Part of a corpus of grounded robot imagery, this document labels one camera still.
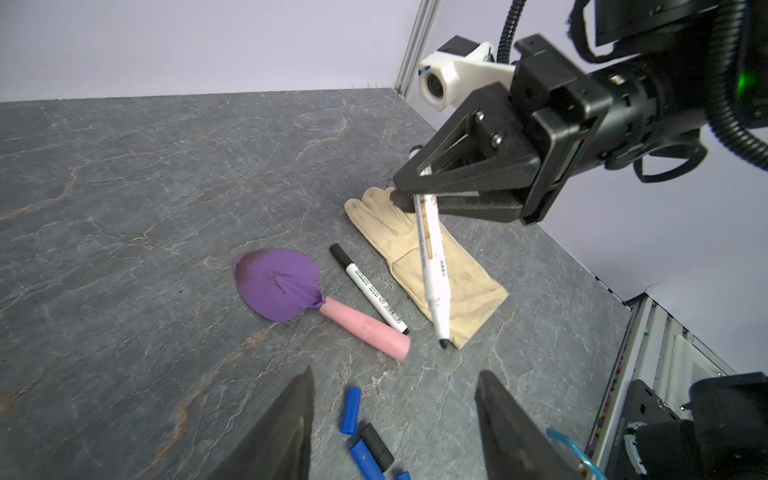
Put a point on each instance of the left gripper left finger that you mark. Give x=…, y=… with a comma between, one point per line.
x=279, y=445

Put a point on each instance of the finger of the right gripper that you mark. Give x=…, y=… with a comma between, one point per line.
x=480, y=148
x=500, y=206

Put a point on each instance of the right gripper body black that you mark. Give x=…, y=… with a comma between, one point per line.
x=645, y=112

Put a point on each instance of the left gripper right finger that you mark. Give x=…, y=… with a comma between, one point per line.
x=513, y=446

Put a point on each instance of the white marker pen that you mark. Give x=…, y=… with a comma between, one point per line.
x=374, y=297
x=434, y=266

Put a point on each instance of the black pen cap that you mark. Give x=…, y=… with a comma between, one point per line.
x=379, y=450

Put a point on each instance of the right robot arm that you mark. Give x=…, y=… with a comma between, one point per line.
x=725, y=41

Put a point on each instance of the beige work glove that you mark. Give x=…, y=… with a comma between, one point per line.
x=393, y=234

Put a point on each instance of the teal rake yellow handle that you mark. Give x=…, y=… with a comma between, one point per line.
x=574, y=447

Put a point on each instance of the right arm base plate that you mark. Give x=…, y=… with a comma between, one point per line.
x=642, y=408

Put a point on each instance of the purple trowel pink handle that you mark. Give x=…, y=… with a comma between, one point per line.
x=280, y=284

